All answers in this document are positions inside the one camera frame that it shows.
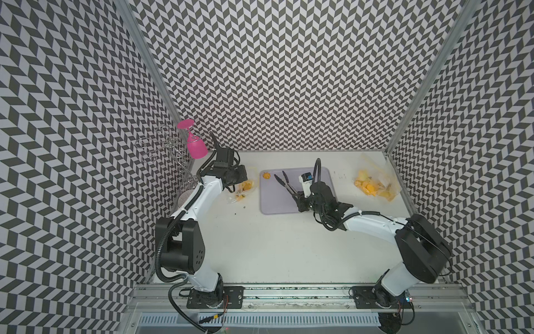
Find clear bag yellow chick print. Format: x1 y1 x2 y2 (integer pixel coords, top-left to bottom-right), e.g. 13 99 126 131
227 166 259 204

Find steel black-tipped tongs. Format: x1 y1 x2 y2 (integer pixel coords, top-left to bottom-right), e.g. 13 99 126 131
274 171 300 201

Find pink upside-down wine glass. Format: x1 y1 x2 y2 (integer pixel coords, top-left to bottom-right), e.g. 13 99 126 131
177 119 208 159

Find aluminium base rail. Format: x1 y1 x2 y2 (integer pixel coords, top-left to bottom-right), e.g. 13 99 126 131
125 283 475 313

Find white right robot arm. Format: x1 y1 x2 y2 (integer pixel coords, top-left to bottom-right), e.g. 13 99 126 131
288 172 453 308

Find chrome glass drying rack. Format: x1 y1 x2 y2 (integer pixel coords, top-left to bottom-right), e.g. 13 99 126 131
134 125 197 191

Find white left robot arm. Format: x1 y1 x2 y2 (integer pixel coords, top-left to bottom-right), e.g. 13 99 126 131
155 147 248 293

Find clear resealable bag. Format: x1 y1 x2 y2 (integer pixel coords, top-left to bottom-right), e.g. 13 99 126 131
377 164 401 202

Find lilac plastic tray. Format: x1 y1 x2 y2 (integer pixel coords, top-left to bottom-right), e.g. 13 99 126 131
259 166 337 216

